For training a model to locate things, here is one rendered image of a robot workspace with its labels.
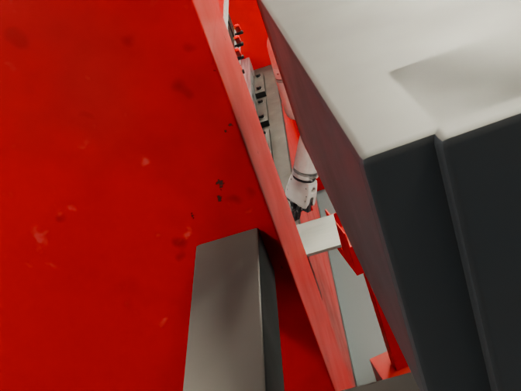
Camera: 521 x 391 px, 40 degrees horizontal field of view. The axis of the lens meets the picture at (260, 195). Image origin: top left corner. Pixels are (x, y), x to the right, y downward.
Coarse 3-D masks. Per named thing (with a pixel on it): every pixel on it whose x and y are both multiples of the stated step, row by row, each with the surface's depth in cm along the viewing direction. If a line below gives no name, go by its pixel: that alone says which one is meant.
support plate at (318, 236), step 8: (328, 216) 222; (304, 224) 223; (312, 224) 221; (320, 224) 219; (328, 224) 218; (304, 232) 219; (312, 232) 217; (320, 232) 216; (328, 232) 214; (336, 232) 213; (304, 240) 214; (312, 240) 213; (320, 240) 212; (328, 240) 210; (336, 240) 209; (304, 248) 211; (312, 248) 209; (320, 248) 208; (328, 248) 207
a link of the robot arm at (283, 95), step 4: (276, 80) 217; (280, 80) 215; (280, 84) 216; (280, 88) 218; (284, 88) 216; (280, 92) 219; (284, 92) 217; (280, 96) 221; (284, 96) 218; (284, 100) 219; (284, 104) 220; (288, 104) 218; (284, 108) 221; (288, 108) 219; (288, 112) 220; (292, 112) 220; (288, 116) 222; (292, 116) 220
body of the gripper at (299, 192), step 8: (288, 184) 238; (296, 184) 235; (304, 184) 232; (312, 184) 232; (288, 192) 239; (296, 192) 236; (304, 192) 233; (312, 192) 235; (296, 200) 237; (304, 200) 235; (312, 200) 236; (304, 208) 236
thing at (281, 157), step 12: (264, 72) 403; (276, 84) 380; (276, 96) 364; (276, 108) 350; (276, 120) 336; (276, 132) 325; (276, 144) 313; (276, 156) 302; (288, 156) 299; (276, 168) 292; (288, 168) 289; (288, 204) 263
